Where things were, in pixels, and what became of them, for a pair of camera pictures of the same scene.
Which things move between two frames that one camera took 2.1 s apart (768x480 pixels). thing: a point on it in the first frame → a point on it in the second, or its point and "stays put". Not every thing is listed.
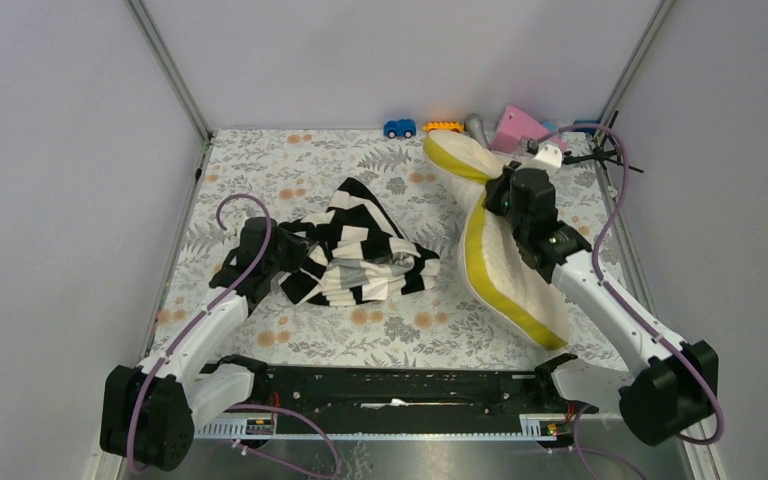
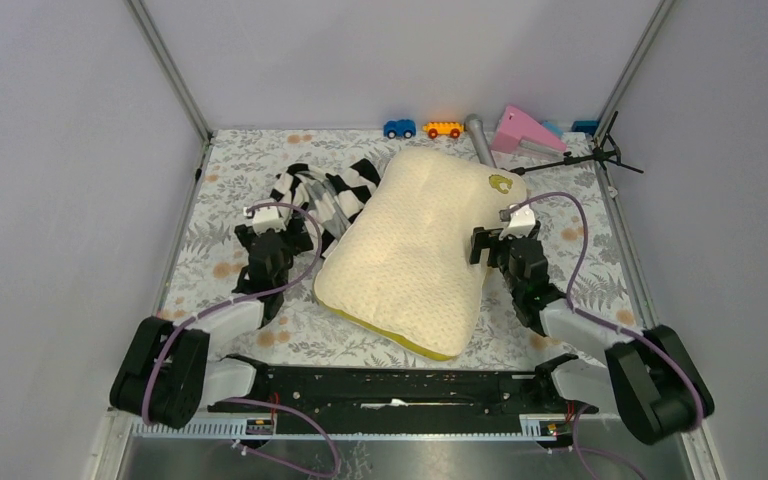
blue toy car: (401, 127) stays put
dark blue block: (587, 130) stays put
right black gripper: (494, 187) → (484, 238)
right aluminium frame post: (632, 67) stays put
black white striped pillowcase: (360, 254) → (332, 200)
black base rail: (395, 399) stays put
